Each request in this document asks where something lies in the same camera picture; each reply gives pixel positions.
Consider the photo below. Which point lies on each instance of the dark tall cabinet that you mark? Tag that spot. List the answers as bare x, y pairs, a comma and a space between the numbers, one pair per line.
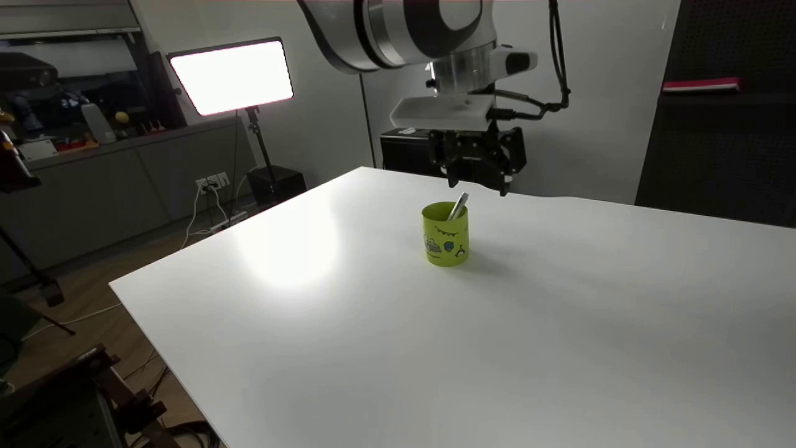
723, 151

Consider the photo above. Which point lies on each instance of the white wall power outlet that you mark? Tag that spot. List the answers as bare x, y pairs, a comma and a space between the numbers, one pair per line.
213, 183

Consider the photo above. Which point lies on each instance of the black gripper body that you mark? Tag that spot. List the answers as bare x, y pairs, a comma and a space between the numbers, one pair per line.
481, 151

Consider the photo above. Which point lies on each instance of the grey low cabinet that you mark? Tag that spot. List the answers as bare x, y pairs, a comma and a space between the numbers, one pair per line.
100, 199

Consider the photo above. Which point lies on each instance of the black floor box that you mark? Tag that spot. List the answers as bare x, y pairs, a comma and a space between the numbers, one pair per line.
276, 186

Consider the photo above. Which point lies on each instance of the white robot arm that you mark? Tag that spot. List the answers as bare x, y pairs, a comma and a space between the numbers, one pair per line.
398, 33

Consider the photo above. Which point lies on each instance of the bright LED light panel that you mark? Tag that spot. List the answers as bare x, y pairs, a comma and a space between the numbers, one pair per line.
231, 75

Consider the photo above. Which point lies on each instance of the black pedestal box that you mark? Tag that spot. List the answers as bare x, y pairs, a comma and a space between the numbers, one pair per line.
405, 152

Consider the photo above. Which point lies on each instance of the blue capped white marker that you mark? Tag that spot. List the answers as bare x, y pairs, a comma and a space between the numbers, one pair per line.
459, 204

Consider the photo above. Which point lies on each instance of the grey wrist camera bar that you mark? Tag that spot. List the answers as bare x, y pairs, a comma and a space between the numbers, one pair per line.
443, 114

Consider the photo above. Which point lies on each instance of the black light stand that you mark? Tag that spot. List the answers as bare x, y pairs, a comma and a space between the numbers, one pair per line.
260, 137

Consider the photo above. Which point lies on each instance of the white plastic bottle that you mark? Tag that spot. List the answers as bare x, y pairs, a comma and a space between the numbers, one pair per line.
98, 122

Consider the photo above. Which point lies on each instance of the pink strip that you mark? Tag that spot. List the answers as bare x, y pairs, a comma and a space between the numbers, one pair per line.
700, 85

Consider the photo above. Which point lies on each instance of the yellow-green printed mug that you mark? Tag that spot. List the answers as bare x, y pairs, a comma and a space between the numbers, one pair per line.
445, 240

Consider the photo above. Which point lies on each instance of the black tripod leg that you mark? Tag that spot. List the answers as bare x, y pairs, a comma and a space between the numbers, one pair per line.
34, 270

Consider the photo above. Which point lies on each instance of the black equipment frame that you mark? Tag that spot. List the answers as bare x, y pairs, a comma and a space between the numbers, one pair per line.
76, 407

